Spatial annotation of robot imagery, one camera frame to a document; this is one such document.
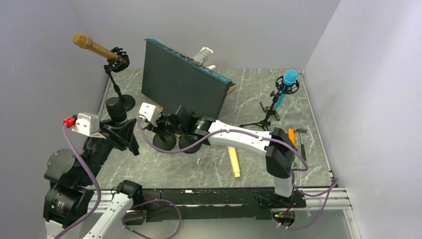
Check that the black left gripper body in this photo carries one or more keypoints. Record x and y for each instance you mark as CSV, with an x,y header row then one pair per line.
x,y
98,147

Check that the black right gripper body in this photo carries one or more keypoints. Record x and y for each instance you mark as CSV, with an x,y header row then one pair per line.
x,y
165,127

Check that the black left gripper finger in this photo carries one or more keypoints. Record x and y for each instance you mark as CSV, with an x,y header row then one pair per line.
x,y
119,128
123,142

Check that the black desk mic stand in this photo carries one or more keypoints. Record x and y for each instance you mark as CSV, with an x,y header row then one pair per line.
x,y
164,140

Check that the black microphone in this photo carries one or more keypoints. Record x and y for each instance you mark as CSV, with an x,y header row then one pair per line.
x,y
116,110

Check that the black desk stand with clip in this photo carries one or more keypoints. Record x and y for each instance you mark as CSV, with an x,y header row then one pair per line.
x,y
186,141

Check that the cream beige microphone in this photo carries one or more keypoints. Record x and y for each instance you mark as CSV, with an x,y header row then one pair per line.
x,y
234,161

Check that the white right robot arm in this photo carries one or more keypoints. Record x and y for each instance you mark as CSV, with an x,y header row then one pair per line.
x,y
274,146

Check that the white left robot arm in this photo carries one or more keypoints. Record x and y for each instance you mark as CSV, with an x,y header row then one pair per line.
x,y
74,193

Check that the gold microphone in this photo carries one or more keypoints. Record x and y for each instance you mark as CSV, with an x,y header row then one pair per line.
x,y
84,42

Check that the black tripod mic stand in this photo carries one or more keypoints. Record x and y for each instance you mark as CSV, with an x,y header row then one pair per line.
x,y
264,124

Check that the blue microphone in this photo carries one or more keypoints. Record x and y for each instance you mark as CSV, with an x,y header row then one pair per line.
x,y
284,84

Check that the dark grey server chassis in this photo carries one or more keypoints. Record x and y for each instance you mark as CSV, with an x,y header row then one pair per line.
x,y
170,77

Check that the wooden board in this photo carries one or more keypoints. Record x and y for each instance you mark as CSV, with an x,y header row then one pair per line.
x,y
231,88

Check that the dark metal clamp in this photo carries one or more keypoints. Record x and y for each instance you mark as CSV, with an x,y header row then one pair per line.
x,y
270,111

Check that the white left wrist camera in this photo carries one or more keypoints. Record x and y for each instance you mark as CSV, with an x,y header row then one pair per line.
x,y
84,123

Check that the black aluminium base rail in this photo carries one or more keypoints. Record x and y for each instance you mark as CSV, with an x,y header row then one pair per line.
x,y
228,203

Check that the orange handled tool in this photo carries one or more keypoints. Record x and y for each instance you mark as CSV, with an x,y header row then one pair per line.
x,y
291,135

